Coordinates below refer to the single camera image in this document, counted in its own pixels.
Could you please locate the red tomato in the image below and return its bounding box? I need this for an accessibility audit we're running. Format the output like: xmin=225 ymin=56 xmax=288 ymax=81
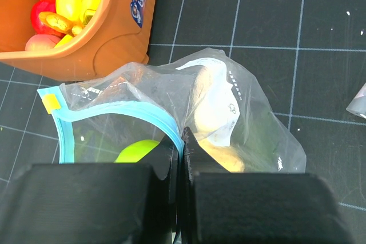
xmin=30 ymin=0 xmax=65 ymax=38

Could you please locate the clear blue zip bag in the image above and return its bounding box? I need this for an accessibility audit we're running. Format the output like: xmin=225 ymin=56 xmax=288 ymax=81
xmin=38 ymin=48 xmax=307 ymax=173

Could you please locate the pink peach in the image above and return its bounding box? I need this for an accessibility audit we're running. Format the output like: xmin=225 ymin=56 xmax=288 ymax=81
xmin=25 ymin=34 xmax=61 ymax=51

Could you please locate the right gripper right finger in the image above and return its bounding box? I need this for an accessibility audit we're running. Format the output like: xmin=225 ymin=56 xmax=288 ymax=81
xmin=181 ymin=128 xmax=352 ymax=243

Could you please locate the brown peanut toy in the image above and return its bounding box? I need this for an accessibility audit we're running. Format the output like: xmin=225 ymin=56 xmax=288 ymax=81
xmin=38 ymin=11 xmax=84 ymax=37

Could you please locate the black grid mat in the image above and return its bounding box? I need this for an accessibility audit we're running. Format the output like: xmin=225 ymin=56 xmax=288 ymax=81
xmin=0 ymin=0 xmax=366 ymax=227

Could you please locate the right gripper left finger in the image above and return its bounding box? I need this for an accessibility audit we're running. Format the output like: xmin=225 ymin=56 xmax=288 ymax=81
xmin=1 ymin=137 xmax=178 ymax=243

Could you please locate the green apple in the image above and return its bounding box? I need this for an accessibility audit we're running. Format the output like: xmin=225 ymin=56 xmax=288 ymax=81
xmin=114 ymin=139 xmax=159 ymax=163

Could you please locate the bag of pink sliced food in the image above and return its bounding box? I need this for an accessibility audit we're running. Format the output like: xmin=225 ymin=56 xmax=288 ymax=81
xmin=346 ymin=83 xmax=366 ymax=119

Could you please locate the orange plastic bin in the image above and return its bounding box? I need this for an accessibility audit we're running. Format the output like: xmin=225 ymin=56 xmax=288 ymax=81
xmin=1 ymin=0 xmax=156 ymax=81

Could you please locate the white radish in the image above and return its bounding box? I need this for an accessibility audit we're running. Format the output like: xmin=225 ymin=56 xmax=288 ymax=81
xmin=193 ymin=65 xmax=240 ymax=146

